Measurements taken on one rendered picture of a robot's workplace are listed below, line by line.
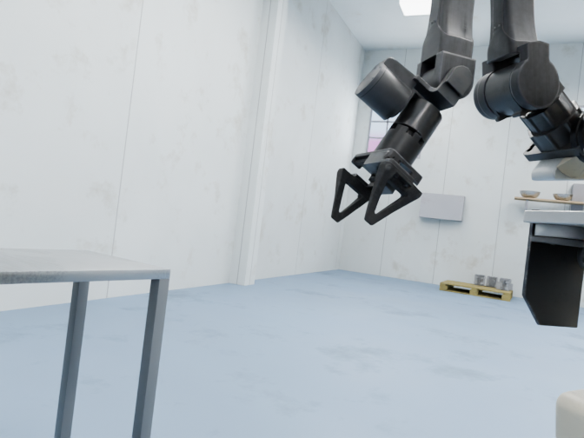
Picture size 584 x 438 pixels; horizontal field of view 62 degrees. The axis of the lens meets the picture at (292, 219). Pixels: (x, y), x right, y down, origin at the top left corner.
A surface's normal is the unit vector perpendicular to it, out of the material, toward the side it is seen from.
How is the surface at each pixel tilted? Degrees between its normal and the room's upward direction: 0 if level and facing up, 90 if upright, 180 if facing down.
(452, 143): 90
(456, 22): 80
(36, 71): 90
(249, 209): 90
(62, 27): 90
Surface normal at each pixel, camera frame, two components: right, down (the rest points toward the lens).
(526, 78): 0.29, 0.02
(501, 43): -0.95, 0.04
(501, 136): -0.40, -0.06
